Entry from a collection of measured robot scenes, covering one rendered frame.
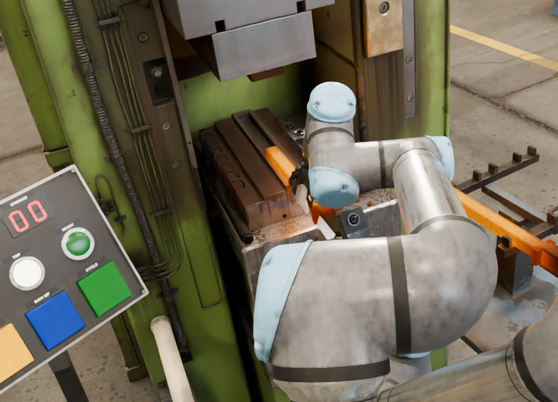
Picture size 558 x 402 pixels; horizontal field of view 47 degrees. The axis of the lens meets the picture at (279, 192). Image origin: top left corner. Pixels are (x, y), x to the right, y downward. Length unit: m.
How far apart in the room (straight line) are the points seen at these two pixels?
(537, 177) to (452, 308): 2.68
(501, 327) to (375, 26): 0.72
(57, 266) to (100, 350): 1.44
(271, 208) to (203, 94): 0.49
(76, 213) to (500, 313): 0.93
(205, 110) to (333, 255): 1.22
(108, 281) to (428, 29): 0.92
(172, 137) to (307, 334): 0.89
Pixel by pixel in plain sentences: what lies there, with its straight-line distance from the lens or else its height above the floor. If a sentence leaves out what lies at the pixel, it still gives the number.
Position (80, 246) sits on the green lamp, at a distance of 1.20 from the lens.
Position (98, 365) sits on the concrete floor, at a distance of 2.56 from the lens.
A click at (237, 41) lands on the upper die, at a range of 1.22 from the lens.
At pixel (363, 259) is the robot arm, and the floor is 1.35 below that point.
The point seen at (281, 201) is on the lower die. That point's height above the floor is 0.97.
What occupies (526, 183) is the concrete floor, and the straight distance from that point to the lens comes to 3.21.
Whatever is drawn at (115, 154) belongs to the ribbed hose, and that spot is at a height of 1.13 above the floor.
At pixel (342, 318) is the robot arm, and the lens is 0.60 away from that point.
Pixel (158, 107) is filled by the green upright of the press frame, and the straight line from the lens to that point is 1.39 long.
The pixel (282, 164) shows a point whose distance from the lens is 1.44.
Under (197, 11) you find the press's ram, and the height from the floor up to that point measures 1.41.
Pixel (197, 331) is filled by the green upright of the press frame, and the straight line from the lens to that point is 1.74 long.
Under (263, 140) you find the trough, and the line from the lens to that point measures 1.61.
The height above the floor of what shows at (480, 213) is 0.95.
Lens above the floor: 1.74
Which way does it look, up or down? 33 degrees down
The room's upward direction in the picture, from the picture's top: 9 degrees counter-clockwise
